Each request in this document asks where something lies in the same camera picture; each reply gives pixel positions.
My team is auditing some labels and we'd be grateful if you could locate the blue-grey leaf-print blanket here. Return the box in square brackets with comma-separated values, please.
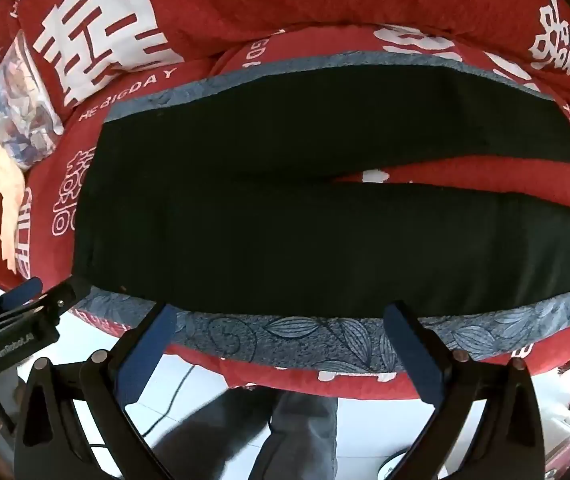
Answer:
[72, 50, 570, 377]

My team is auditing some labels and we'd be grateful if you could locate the person's grey trouser leg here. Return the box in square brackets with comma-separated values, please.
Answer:
[154, 386, 340, 480]

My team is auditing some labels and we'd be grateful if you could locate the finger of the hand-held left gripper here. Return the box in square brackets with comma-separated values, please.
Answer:
[0, 277, 44, 325]
[35, 275, 93, 317]

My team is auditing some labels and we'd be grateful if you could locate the red printed quilt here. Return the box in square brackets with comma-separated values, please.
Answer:
[0, 0, 570, 109]

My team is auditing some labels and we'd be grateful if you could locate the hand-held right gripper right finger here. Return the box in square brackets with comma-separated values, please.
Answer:
[382, 301, 549, 480]

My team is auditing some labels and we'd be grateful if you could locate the red printed bed sheet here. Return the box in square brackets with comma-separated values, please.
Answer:
[0, 20, 570, 403]

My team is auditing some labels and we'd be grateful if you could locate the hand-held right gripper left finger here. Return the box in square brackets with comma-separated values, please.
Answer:
[14, 304, 180, 480]

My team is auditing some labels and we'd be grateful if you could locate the peach cloth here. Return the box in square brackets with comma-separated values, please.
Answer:
[0, 129, 32, 277]

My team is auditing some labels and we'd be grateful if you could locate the picture-print pillow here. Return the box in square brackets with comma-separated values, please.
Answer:
[0, 35, 64, 172]

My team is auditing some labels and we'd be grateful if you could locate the black floor cable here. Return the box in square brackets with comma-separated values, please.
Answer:
[90, 364, 197, 448]

